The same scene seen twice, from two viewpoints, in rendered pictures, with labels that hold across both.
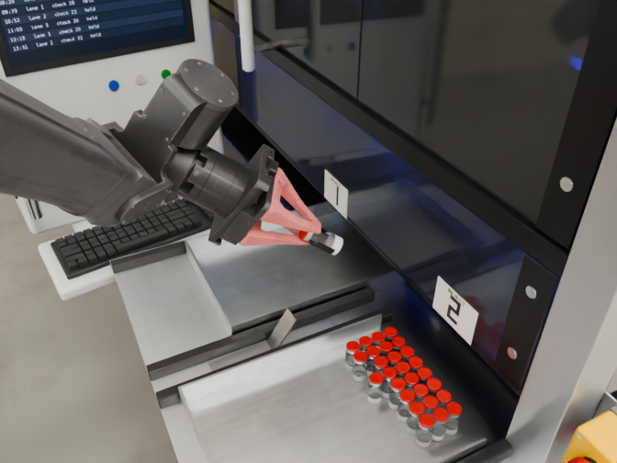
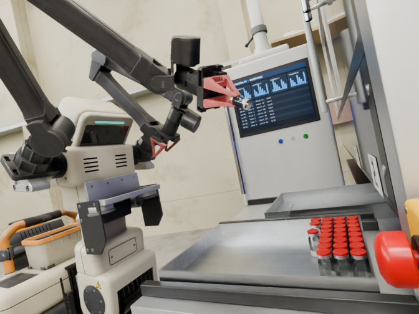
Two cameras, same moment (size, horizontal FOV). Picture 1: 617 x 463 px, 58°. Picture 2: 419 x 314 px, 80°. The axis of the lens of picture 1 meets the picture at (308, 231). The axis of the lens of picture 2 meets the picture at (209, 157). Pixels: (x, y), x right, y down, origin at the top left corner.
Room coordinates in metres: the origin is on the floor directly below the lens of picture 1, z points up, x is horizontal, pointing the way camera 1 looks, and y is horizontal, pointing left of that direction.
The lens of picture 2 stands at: (0.12, -0.37, 1.10)
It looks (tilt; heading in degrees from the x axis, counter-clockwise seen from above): 0 degrees down; 54
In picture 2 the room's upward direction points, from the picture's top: 12 degrees counter-clockwise
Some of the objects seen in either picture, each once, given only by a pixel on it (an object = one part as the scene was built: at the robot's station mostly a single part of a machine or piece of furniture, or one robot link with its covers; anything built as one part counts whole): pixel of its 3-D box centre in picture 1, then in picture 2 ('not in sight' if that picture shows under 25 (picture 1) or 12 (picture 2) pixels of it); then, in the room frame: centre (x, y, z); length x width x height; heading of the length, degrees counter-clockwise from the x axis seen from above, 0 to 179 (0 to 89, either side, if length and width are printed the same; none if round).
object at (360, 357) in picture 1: (359, 366); (317, 233); (0.57, -0.08, 0.90); 0.02 x 0.02 x 0.05
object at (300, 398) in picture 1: (325, 420); (268, 249); (0.48, -0.02, 0.90); 0.34 x 0.26 x 0.04; 116
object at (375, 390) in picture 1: (375, 388); (315, 242); (0.53, -0.10, 0.90); 0.02 x 0.02 x 0.05
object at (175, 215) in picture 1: (147, 228); not in sight; (1.05, 0.37, 0.82); 0.40 x 0.14 x 0.02; 124
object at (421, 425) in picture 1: (392, 388); (328, 245); (0.53, -0.12, 0.90); 0.18 x 0.02 x 0.05; 26
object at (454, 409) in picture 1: (418, 377); (357, 244); (0.55, -0.16, 0.90); 0.18 x 0.02 x 0.05; 26
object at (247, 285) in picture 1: (292, 260); (331, 201); (0.83, 0.03, 0.90); 0.34 x 0.26 x 0.04; 117
